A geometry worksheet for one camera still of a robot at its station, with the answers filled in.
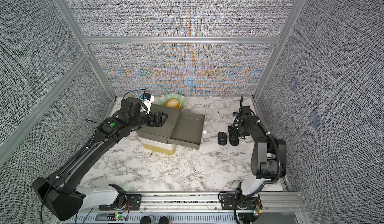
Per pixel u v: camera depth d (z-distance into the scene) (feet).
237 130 2.63
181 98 3.72
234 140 3.03
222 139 3.08
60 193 1.24
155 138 2.62
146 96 2.06
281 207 2.39
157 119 2.10
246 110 2.46
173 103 3.46
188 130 2.65
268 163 1.53
